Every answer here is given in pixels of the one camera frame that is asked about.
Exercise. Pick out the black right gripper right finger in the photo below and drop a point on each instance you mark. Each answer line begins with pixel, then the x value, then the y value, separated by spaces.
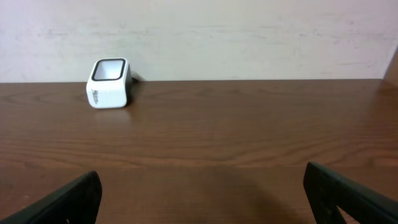
pixel 328 192

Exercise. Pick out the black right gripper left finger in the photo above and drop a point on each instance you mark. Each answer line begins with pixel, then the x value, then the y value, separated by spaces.
pixel 76 202

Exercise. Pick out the white barcode scanner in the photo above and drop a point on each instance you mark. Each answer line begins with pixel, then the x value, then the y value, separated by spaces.
pixel 110 83

